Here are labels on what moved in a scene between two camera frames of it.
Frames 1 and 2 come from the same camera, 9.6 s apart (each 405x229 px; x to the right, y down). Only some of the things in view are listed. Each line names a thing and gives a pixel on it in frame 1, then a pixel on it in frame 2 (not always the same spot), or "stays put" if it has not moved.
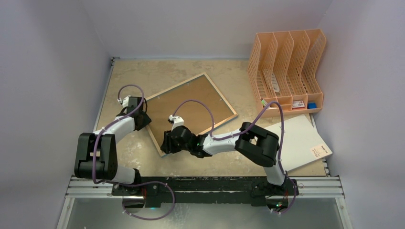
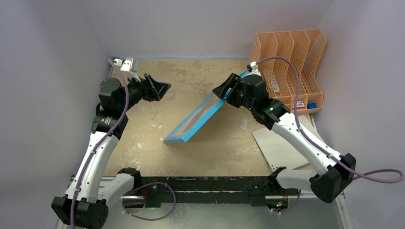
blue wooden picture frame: (153, 129) -> (190, 125)
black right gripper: (169, 144) -> (234, 93)
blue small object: (312, 105) stays put
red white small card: (298, 104) stays put
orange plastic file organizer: (284, 66) stays put
